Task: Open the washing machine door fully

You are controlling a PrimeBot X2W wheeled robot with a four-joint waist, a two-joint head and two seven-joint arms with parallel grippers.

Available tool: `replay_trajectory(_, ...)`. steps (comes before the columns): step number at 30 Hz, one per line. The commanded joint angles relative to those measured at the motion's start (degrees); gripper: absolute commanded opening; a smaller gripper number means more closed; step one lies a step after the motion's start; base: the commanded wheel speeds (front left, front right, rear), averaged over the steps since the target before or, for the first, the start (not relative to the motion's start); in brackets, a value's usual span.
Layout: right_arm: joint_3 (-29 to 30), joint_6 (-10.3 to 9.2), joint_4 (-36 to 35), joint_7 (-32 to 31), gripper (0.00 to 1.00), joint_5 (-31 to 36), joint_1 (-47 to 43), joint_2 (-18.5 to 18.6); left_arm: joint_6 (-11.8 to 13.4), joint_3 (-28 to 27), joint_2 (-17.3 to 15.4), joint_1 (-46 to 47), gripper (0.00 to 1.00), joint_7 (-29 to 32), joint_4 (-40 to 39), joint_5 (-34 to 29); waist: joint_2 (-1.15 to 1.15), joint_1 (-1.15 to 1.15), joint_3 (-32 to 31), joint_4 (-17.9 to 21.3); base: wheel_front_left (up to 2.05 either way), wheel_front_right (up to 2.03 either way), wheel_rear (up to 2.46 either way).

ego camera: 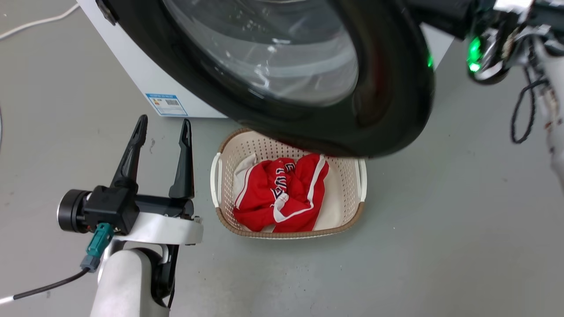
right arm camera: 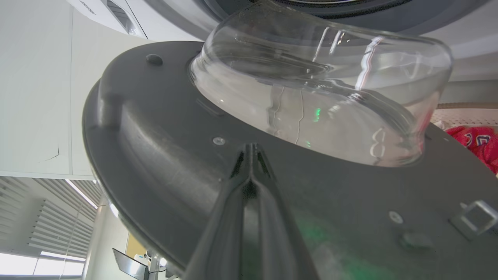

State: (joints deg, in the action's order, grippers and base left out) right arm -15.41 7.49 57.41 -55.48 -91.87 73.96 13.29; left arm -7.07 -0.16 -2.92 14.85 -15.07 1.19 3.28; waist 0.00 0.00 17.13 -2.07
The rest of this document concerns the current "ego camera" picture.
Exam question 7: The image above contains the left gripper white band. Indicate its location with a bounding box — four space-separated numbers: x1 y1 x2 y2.
110 114 204 246

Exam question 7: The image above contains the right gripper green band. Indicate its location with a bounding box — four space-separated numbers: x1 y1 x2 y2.
407 0 536 85

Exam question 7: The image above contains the black round washing machine door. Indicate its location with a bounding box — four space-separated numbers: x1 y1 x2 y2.
95 0 436 158

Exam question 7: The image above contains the white washing machine body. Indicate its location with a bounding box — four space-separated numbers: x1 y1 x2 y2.
77 0 455 119

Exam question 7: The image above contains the blue white energy label sticker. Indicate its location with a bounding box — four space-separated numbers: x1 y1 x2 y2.
145 93 189 117

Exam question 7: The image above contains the red garment with white stripes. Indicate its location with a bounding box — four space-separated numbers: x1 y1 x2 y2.
232 153 330 233

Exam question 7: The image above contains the beige perforated laundry basket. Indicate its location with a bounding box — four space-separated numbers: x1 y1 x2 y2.
210 128 368 240

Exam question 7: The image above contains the black cable with teal connector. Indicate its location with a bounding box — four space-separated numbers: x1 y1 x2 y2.
0 222 115 306

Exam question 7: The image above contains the thin black looped arm cable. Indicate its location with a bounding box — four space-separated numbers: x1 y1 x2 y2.
510 65 550 145

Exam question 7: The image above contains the black door hinge bracket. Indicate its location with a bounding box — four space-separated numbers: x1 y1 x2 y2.
96 0 120 25

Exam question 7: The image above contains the white floor cable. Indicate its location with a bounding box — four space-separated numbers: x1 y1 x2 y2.
0 3 81 41

